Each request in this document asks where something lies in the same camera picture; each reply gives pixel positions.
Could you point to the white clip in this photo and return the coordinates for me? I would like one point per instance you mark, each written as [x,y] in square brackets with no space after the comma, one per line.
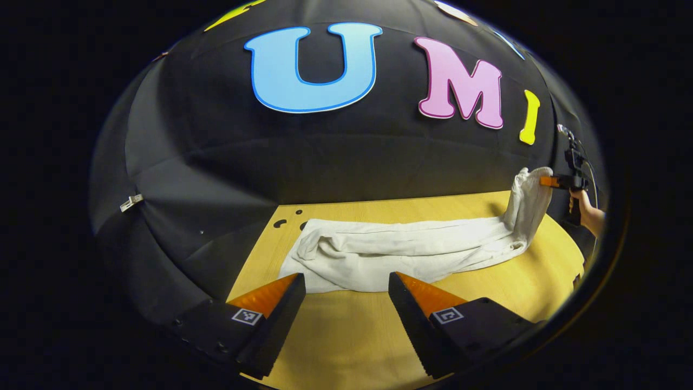
[131,202]

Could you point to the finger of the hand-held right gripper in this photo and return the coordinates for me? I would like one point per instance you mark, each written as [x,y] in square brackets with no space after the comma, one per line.
[550,181]

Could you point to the white jeans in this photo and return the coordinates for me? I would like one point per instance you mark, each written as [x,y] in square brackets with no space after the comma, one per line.
[406,249]

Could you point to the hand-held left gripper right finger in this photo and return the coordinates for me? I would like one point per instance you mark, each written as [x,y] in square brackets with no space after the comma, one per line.
[411,319]

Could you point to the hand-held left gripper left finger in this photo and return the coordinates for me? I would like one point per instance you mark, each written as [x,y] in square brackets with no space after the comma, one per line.
[281,319]

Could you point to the small orange clip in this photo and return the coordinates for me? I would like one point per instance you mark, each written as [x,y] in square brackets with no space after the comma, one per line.
[161,54]

